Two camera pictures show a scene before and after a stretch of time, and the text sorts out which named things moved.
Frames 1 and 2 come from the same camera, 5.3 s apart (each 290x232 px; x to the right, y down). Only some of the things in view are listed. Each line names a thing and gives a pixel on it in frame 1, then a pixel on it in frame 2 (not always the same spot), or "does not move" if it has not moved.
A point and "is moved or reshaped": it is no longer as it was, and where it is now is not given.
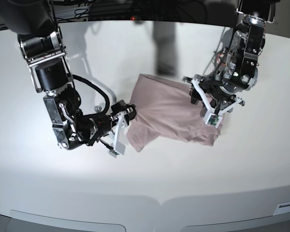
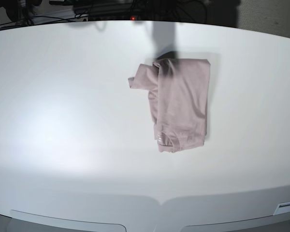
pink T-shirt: x=165 y=108 is moved or reshaped
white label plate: x=287 y=207 does not move
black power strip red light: x=126 y=16 does not move
